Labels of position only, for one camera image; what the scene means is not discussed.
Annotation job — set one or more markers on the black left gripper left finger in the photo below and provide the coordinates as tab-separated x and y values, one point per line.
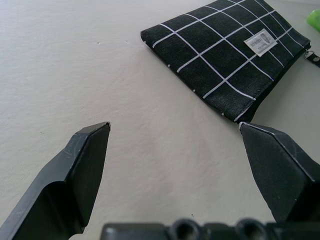
75	180

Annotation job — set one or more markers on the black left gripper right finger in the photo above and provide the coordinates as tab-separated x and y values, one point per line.
280	172

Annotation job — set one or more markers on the black white-grid fabric pouch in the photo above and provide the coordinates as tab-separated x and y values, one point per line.
225	57

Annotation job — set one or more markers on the green object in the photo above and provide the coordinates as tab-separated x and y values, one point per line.
314	18

